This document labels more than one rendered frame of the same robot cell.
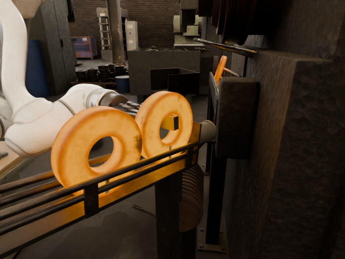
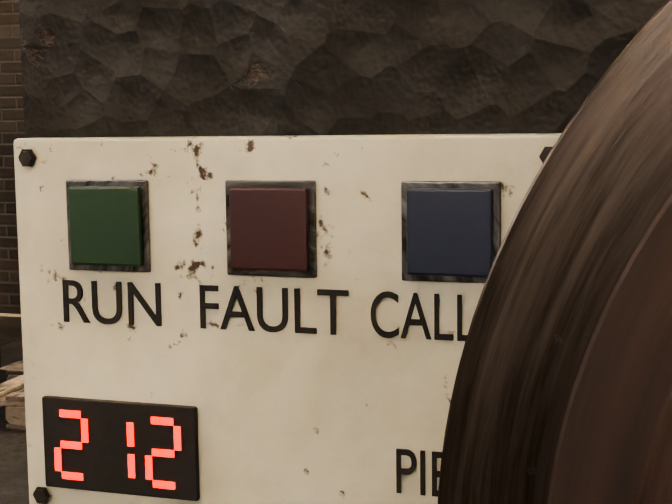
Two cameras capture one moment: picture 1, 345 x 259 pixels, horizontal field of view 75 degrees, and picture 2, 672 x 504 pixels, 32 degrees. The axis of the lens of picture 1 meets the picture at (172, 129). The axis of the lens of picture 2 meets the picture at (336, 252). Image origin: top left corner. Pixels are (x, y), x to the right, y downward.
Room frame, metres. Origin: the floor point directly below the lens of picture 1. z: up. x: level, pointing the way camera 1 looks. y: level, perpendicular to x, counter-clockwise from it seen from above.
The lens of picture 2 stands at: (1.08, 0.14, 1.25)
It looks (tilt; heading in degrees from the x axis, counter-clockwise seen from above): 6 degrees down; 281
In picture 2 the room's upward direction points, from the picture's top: 1 degrees counter-clockwise
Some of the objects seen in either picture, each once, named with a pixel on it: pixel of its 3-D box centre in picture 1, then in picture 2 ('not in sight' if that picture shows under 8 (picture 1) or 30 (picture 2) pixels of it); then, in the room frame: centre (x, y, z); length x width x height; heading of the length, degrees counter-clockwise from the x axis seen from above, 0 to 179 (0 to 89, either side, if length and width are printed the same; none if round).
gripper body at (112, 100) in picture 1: (121, 109); not in sight; (0.57, 0.13, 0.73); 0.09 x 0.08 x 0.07; 47
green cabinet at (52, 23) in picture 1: (49, 47); not in sight; (4.12, 2.11, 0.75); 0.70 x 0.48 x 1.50; 172
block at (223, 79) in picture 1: (235, 118); not in sight; (0.64, -0.19, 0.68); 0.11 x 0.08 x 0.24; 82
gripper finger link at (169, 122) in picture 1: (163, 121); not in sight; (0.46, 0.02, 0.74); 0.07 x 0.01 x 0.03; 48
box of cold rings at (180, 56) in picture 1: (166, 72); not in sight; (3.70, 0.10, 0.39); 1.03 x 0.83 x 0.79; 86
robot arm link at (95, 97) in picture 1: (106, 105); not in sight; (0.62, 0.19, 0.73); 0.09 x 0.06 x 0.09; 137
